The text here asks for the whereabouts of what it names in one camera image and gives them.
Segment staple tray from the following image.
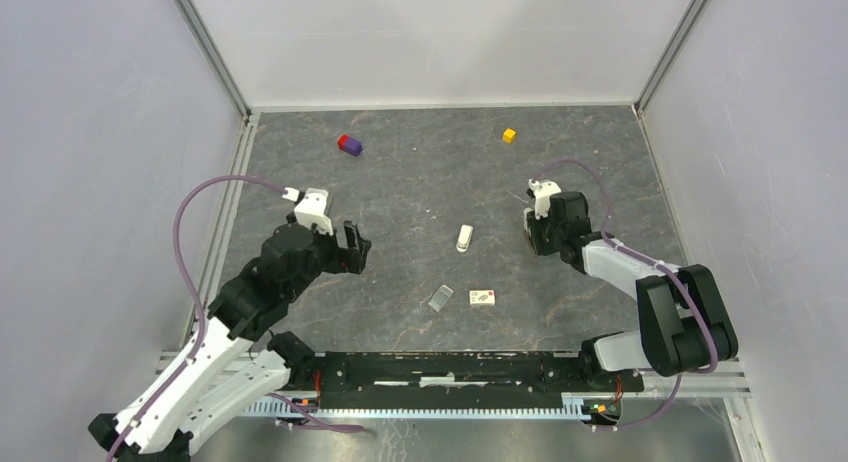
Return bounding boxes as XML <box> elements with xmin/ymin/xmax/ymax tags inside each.
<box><xmin>427</xmin><ymin>285</ymin><xmax>454</xmax><ymax>312</ymax></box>

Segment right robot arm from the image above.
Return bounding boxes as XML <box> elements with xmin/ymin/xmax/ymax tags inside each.
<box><xmin>524</xmin><ymin>181</ymin><xmax>739</xmax><ymax>390</ymax></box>

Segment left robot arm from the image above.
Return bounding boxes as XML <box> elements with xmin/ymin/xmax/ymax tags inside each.
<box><xmin>88</xmin><ymin>221</ymin><xmax>372</xmax><ymax>461</ymax></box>

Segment red and purple block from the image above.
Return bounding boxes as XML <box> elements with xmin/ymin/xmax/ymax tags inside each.
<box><xmin>337</xmin><ymin>134</ymin><xmax>363</xmax><ymax>157</ymax></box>

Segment yellow cube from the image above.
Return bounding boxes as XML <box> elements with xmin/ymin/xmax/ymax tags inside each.
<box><xmin>502</xmin><ymin>128</ymin><xmax>517</xmax><ymax>144</ymax></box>

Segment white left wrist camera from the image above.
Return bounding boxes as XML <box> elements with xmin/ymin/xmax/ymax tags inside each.
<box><xmin>281</xmin><ymin>187</ymin><xmax>335</xmax><ymax>236</ymax></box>

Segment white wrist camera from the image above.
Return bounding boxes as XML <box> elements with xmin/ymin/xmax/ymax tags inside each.
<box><xmin>281</xmin><ymin>187</ymin><xmax>335</xmax><ymax>236</ymax></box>
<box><xmin>528</xmin><ymin>179</ymin><xmax>562</xmax><ymax>220</ymax></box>

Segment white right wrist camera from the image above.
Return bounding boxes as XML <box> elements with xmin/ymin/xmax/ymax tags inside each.
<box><xmin>528</xmin><ymin>179</ymin><xmax>562</xmax><ymax>220</ymax></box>

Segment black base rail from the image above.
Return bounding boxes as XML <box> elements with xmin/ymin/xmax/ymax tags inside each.
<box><xmin>286</xmin><ymin>351</ymin><xmax>645</xmax><ymax>410</ymax></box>

